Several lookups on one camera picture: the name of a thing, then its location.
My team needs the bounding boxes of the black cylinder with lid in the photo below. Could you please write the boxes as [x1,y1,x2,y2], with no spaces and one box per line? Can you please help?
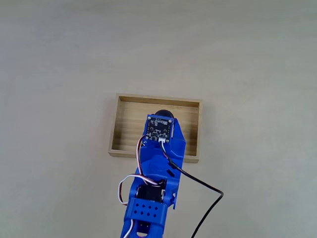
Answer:
[155,109,175,120]

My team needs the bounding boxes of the black camera cable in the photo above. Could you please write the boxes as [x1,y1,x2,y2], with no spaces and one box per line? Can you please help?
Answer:
[158,140,224,238]

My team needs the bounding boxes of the shallow wooden box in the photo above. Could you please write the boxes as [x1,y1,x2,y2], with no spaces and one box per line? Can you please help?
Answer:
[108,93,203,164]

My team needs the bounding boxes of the white red black servo wire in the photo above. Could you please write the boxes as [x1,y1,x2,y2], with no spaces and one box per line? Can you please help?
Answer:
[118,135,161,206]

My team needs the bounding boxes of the bare camera circuit board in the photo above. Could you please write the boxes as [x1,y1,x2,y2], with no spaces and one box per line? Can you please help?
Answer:
[145,114,174,144]

